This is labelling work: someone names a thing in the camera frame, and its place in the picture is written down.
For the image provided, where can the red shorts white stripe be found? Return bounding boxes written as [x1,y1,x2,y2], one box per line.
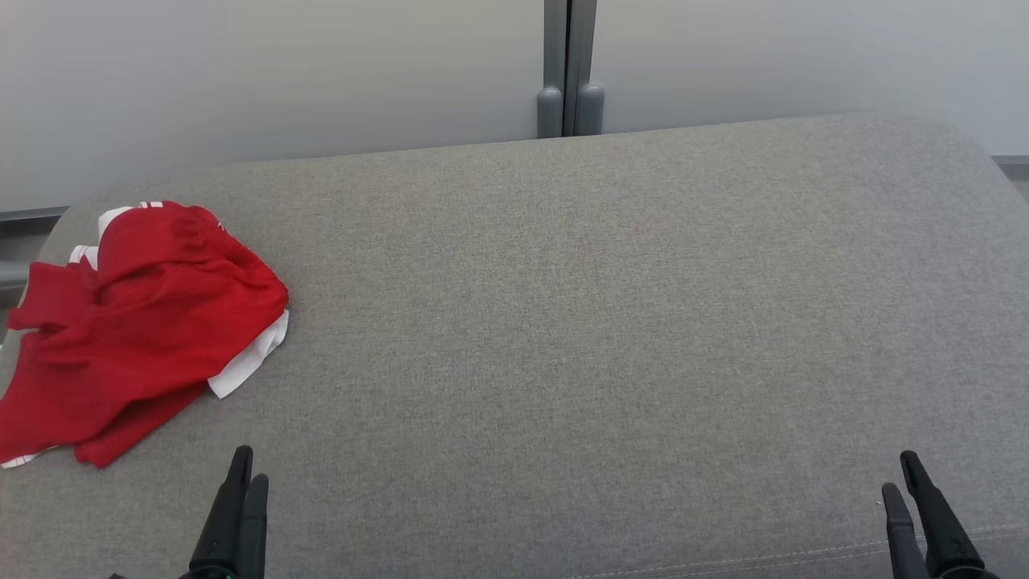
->
[68,199,290,339]

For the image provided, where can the grey upright wall post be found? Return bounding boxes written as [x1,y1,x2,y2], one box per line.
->
[536,0,605,139]

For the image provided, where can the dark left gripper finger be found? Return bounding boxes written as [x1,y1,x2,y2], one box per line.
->
[191,446,253,569]
[238,475,270,579]

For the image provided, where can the red shirt white sleeves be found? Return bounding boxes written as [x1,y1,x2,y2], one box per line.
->
[0,261,290,470]

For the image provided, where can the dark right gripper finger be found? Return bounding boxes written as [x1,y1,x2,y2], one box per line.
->
[882,482,929,579]
[900,451,984,573]

